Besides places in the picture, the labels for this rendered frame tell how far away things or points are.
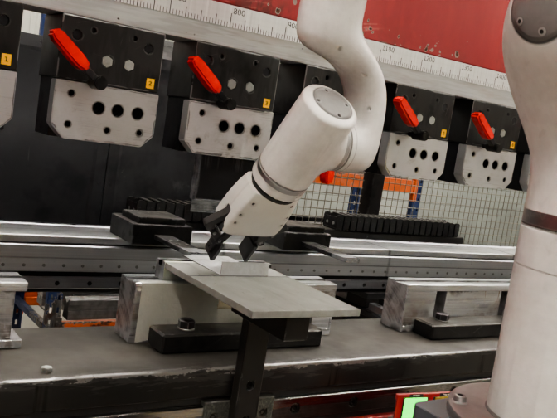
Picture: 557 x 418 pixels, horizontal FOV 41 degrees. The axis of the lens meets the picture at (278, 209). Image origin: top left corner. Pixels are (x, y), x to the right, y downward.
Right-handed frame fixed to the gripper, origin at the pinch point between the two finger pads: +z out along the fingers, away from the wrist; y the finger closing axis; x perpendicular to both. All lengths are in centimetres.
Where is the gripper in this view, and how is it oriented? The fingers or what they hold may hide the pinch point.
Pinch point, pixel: (230, 247)
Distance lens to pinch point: 119.1
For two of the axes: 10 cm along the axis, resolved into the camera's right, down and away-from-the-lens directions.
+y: -8.2, -0.6, -5.6
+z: -4.7, 6.4, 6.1
